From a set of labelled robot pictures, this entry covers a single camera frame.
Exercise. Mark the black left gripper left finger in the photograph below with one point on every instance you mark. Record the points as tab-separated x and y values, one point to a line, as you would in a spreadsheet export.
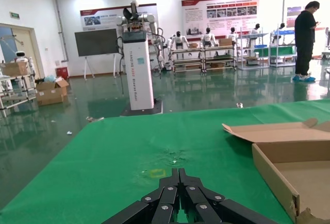
159	203

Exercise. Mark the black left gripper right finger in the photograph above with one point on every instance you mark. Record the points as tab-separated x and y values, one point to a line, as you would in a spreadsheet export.
201	203

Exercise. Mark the cardboard box with torn corner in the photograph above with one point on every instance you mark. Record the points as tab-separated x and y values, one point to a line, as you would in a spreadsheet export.
283	152

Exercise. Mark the closed cardboard floor box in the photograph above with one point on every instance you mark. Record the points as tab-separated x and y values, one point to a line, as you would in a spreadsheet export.
49	100

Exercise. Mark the small cardboard box on workbench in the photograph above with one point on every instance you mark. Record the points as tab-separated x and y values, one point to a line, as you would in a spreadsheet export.
193	45

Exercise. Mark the open cardboard floor box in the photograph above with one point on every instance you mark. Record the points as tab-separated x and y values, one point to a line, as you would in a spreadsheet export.
49	86

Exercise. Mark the large cardboard box on workbench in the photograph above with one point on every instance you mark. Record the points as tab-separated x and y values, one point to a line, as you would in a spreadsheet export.
225	42

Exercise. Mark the cardboard box on pipe rack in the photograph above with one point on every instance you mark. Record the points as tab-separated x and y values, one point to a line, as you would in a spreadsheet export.
14	69

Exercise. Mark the metal table clip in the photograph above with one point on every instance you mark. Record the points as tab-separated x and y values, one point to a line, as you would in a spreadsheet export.
95	119

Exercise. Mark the white tower robot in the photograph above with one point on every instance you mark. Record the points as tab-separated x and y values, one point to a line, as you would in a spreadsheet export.
138	67

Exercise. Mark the pipe workbench rack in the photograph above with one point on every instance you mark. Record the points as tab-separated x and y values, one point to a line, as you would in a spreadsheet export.
219	59
185	59

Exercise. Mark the white rack with green shelf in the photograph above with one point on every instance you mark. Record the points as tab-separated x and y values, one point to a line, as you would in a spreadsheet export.
260	52

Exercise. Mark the white humanoid robot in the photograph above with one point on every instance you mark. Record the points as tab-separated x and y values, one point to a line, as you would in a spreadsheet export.
178	41
209	38
232	36
254	31
279	34

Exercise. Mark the light blue plastic bag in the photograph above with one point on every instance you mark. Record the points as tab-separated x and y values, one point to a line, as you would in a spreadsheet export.
50	78

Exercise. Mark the blue-topped rack with green shelf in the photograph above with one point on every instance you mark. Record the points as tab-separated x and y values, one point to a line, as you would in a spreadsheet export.
282	50

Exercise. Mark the dark display screen on stand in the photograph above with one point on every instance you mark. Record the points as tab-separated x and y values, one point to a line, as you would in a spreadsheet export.
95	42

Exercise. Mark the white pipe shelf rack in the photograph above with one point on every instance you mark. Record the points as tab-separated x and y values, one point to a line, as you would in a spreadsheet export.
18	97

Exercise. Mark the wide red-topped poster board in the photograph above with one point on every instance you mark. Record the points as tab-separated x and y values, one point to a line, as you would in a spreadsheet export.
219	15

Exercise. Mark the small red-topped poster board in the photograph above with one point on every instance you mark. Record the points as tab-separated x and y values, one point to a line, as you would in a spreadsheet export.
103	18

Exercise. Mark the person in black clothes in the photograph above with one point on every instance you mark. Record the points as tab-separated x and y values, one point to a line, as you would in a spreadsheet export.
304	33

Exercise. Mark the small round-headed white robot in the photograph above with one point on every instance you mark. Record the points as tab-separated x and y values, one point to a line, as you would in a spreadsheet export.
19	55

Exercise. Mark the beige door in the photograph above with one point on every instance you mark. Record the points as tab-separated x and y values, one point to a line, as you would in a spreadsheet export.
25	43

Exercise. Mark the narrow red-topped poster board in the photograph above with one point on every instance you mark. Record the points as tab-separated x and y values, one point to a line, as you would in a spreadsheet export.
290	2

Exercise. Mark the green exit sign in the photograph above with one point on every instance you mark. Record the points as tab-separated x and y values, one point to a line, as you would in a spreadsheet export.
15	15

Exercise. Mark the grey wall pipe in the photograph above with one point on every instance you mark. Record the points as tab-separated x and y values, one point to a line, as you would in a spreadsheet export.
60	28

